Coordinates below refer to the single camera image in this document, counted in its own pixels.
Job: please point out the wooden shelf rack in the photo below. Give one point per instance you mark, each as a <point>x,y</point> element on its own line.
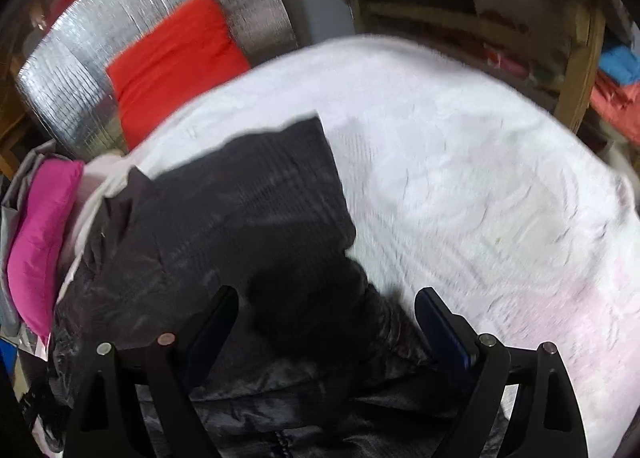
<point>480,12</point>

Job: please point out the magenta padded garment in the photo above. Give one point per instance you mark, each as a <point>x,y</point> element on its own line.
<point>40,238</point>

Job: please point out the blue folded cloth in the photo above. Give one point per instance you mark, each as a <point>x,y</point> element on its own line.
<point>622,62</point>

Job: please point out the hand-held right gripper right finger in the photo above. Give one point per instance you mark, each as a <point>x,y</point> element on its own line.
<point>447,333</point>

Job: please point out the dark grey padded jacket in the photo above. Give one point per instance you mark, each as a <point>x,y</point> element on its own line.
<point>240,218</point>

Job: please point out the white bed sheet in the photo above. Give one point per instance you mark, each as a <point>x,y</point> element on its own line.
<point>475,177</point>

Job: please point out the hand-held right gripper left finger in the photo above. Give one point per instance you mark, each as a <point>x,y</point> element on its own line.
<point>209,333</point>

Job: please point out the red folded cloth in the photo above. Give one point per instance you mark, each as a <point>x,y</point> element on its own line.
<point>175,72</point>

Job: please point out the coral folded cloth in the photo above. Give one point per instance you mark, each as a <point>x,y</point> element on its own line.
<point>617,105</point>

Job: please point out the silver foil mat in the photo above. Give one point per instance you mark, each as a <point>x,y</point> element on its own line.
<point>115,67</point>

